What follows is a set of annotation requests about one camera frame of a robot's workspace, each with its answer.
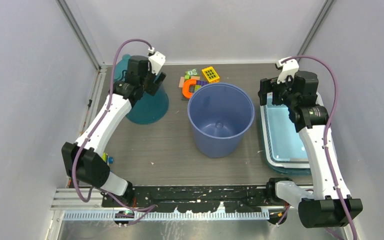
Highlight teal plastic bucket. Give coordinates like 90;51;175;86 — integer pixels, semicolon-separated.
114;54;169;125

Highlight blue plastic bucket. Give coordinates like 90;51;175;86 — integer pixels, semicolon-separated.
187;83;256;158

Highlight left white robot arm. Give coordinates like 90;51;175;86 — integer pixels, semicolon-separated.
61;51;166;207

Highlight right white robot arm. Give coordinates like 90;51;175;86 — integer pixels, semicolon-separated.
258;70;363;228

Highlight beige toy block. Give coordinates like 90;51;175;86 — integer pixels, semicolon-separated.
178;76;185;88

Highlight orange horseshoe toy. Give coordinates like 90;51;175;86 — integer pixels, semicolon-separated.
182;79;198;100

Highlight green patterned toy tile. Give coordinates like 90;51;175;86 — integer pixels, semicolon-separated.
185;68;199;76

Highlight light blue inner basket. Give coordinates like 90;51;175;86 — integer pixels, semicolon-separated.
259;93;310;169

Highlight white plastic basket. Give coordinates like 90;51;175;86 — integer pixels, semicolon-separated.
259;91;338;170

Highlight yellow grid toy block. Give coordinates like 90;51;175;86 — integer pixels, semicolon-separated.
201;66;220;84

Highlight toy train blocks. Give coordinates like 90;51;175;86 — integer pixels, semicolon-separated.
102;152;114;165

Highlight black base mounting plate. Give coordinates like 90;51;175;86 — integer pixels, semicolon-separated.
119;185;286;213

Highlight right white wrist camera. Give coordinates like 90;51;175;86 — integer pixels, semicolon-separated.
275;57;299;84

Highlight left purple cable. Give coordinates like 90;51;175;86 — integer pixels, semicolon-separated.
71;38;158;227

